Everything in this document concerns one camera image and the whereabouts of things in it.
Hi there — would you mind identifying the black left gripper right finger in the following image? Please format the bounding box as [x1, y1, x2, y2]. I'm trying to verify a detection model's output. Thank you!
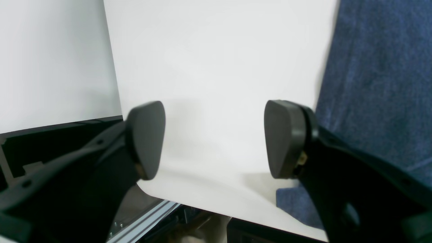
[264, 100, 432, 243]

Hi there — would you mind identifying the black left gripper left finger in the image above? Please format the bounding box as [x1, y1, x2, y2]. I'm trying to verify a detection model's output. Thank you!
[0, 101, 166, 243]

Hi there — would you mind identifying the dark blue T-shirt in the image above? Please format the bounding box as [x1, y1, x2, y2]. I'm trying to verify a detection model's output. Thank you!
[276, 0, 432, 230]

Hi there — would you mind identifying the aluminium frame column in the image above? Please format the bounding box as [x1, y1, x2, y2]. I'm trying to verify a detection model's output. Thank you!
[107, 200, 181, 243]

